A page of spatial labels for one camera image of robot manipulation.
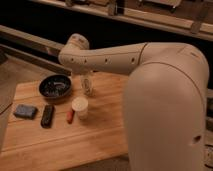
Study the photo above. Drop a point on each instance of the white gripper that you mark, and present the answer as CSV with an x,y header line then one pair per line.
x,y
86,84

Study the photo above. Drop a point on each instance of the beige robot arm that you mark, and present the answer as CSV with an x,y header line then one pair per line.
x,y
164,100

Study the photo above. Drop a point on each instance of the dark ceramic bowl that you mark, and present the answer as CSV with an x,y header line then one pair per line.
x,y
55,86

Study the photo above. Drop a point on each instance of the red marker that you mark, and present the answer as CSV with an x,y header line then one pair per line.
x,y
70,115

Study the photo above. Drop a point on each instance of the black remote control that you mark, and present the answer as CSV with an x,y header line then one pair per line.
x,y
47,116

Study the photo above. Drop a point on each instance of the wooden cutting board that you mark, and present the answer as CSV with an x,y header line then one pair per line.
x,y
29,147

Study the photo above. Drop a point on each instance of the blue sponge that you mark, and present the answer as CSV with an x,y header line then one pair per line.
x,y
25,111

